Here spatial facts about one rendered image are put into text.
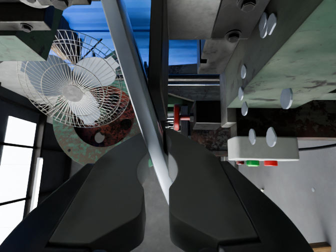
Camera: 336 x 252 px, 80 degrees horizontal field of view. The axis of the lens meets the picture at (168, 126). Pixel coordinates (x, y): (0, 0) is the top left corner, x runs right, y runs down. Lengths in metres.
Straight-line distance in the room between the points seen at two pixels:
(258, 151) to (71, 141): 1.50
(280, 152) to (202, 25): 0.31
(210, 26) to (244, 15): 0.04
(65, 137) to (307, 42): 1.68
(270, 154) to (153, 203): 6.58
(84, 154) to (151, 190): 5.35
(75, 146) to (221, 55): 1.47
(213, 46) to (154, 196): 6.65
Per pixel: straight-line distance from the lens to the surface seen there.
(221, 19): 0.30
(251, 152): 0.46
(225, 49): 0.42
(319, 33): 0.25
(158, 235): 7.19
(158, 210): 7.00
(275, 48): 0.27
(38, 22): 0.46
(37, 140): 6.12
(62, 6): 0.40
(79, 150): 1.72
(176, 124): 0.54
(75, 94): 1.17
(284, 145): 0.49
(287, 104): 0.23
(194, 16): 0.29
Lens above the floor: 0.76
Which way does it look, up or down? 2 degrees up
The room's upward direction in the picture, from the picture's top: 89 degrees counter-clockwise
